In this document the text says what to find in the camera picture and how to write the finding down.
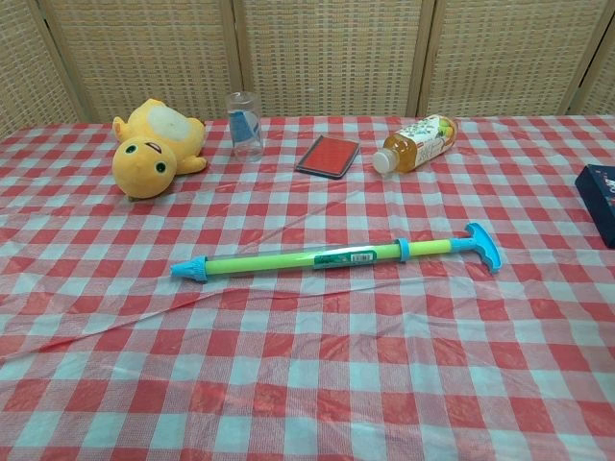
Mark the yellow plush toy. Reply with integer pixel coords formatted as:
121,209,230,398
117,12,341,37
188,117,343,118
111,97,209,200

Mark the clear jar with blue label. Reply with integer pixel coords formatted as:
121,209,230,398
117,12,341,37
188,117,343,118
226,90,265,163

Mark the dark blue printed box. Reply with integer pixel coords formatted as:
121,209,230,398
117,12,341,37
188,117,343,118
575,163,615,250

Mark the red checkered tablecloth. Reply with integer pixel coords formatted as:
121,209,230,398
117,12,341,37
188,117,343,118
0,114,615,461

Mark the tea bottle with white cap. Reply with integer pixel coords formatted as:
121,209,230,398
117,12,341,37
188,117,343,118
372,113,459,175

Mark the woven bamboo folding screen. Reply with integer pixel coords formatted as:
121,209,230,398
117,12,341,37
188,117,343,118
0,0,615,140

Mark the green blue water pump toy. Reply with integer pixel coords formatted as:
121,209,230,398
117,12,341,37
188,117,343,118
171,222,501,285

